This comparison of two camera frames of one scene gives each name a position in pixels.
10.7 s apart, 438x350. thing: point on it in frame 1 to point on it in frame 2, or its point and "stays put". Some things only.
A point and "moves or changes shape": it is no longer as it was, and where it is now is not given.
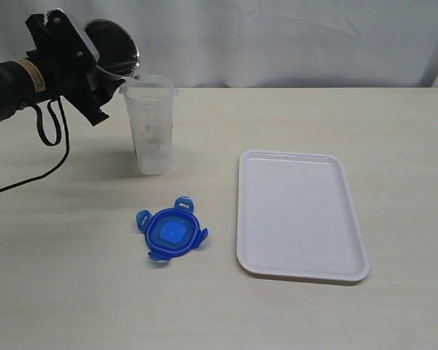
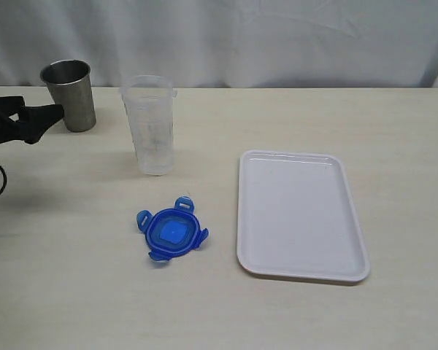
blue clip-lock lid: [170, 232] stays put
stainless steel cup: [115, 48] moves or changes shape
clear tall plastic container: [149, 100] stays put
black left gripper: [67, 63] to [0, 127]
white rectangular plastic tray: [296, 218] stays put
